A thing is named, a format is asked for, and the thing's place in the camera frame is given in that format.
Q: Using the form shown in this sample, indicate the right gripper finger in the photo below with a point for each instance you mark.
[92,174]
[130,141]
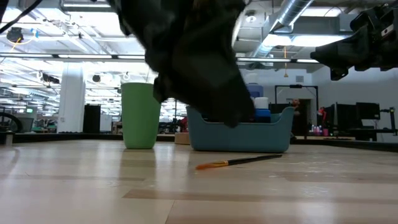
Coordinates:
[357,43]
[342,62]

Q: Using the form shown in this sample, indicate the black ceiling camera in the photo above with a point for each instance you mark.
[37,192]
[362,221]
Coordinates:
[15,34]

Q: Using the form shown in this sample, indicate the orange brush gold ferrule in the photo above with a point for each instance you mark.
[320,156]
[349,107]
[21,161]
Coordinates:
[248,159]

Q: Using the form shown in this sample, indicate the large blue paint bottle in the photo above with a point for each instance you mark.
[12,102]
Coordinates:
[256,91]

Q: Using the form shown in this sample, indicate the black cabinet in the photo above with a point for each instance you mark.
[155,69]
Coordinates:
[91,119]

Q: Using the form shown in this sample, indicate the dark desk monitor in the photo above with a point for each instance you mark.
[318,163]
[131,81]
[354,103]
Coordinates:
[368,110]

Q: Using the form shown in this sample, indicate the person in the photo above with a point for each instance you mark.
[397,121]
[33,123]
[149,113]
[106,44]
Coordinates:
[295,103]

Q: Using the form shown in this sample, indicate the green plastic cup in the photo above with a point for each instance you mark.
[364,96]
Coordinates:
[141,118]

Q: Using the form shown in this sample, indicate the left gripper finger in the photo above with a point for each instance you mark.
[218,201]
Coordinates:
[211,87]

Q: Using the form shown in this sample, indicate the long ceiling light bar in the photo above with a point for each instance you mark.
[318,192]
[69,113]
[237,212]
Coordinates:
[62,56]
[264,59]

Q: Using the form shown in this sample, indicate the silver ventilation duct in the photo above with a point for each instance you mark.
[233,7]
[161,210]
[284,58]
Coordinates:
[292,12]

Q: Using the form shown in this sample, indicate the black aluminium table frame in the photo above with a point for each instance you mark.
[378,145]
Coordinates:
[62,137]

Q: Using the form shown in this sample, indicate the black metal frame stand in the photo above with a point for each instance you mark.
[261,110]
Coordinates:
[295,86]

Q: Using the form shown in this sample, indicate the teal plastic bin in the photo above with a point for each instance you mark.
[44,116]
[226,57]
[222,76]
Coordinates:
[267,137]

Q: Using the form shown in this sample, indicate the small blue paint bottle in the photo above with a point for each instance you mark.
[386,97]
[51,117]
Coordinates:
[262,113]

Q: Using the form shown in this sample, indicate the white round pillar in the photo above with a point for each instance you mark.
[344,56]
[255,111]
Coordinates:
[71,102]

